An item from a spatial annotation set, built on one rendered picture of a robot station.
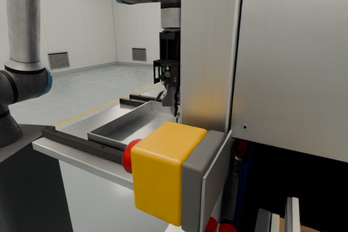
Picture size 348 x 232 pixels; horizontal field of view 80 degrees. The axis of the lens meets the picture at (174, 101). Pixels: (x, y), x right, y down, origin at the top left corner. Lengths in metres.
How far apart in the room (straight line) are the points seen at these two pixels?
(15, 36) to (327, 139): 0.81
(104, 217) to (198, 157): 1.43
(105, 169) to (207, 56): 0.30
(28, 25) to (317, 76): 0.76
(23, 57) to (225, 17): 0.72
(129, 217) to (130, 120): 1.02
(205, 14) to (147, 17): 6.77
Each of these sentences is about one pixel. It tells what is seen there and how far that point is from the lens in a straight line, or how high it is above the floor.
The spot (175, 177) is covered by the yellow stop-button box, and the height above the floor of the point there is 1.02.
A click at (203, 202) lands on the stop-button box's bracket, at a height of 1.00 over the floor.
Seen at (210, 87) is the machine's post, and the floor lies 1.07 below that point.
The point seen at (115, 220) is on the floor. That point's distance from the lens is 1.56.
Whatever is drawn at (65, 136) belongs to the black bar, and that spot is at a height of 0.90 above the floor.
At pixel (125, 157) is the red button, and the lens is 0.24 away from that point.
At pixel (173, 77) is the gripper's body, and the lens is 0.45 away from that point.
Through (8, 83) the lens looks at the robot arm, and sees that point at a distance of 0.84.
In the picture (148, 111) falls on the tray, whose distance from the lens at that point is 0.69.
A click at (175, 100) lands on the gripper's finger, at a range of 0.53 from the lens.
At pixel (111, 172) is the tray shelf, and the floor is 0.88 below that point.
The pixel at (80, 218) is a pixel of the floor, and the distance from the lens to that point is 1.64.
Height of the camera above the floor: 1.13
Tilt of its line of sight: 19 degrees down
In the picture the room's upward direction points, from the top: straight up
